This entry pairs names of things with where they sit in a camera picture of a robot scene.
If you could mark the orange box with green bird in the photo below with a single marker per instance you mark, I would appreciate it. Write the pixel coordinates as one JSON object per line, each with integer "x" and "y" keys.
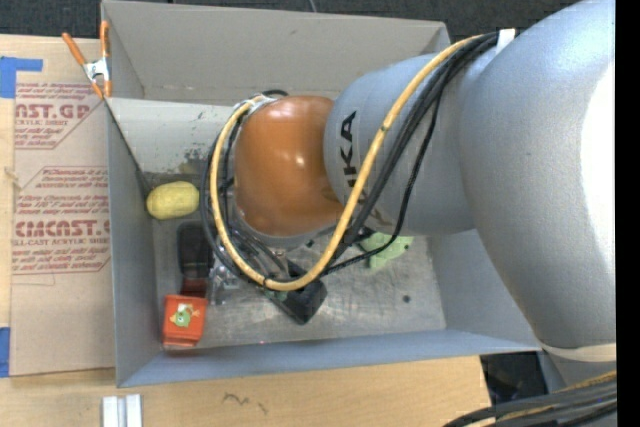
{"x": 182, "y": 320}

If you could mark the yellow toy lemon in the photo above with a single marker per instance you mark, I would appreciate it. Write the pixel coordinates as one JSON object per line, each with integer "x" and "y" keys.
{"x": 172, "y": 200}

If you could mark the light green cloth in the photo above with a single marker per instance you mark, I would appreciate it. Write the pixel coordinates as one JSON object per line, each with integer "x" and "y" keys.
{"x": 387, "y": 250}

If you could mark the brown cardboard board red print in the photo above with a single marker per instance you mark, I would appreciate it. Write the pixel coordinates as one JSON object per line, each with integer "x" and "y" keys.
{"x": 60, "y": 305}

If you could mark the grey metal bin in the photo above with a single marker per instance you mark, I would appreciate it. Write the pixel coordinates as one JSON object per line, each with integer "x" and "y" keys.
{"x": 280, "y": 50}

